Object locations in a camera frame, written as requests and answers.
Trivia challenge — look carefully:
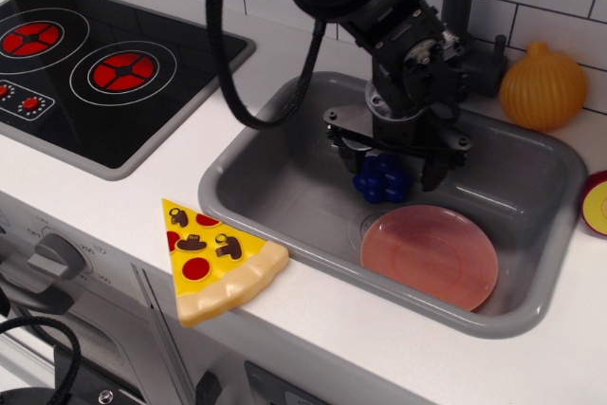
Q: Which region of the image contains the grey oven knob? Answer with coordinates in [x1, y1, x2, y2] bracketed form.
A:
[28, 233, 85, 281]

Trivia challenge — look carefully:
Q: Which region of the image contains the purple yellow toy fruit half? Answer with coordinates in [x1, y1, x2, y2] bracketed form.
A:
[581, 171, 607, 236]

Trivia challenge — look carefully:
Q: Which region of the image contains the dark grey toy faucet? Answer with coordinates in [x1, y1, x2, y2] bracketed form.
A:
[440, 0, 507, 98]

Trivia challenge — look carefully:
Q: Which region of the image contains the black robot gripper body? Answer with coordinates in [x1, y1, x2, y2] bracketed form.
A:
[323, 104, 473, 168]

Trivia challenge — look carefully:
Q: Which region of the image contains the blue toy blueberries cluster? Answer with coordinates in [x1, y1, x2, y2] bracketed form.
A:
[352, 153, 414, 204]

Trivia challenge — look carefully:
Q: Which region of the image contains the black cable lower left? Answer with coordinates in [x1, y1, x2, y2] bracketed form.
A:
[0, 315, 82, 405]

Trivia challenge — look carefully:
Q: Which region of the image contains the toy pizza slice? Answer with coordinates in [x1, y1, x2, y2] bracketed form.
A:
[162, 199, 289, 328]

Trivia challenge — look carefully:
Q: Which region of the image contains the black toy stove top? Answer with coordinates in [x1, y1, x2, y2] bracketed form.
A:
[0, 0, 257, 182]

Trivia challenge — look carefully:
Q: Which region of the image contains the grey plastic sink basin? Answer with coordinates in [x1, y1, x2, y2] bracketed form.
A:
[198, 72, 588, 339]

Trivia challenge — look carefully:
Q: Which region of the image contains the black braided cable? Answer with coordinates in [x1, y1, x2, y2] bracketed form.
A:
[205, 0, 328, 130]

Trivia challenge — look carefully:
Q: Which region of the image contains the yellow toy onion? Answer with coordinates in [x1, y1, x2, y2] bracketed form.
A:
[499, 42, 588, 133]

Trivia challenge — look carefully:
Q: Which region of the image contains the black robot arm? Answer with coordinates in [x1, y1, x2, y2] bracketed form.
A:
[294, 0, 471, 192]

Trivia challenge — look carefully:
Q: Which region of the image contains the grey toy oven front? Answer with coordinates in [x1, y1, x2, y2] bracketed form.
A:
[1, 194, 335, 404]

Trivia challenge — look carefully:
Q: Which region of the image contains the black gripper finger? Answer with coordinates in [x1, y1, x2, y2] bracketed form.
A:
[421, 158, 450, 192]
[334, 138, 372, 173]

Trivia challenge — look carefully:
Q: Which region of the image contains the pink plastic plate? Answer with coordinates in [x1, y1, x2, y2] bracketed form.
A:
[360, 205, 499, 311]

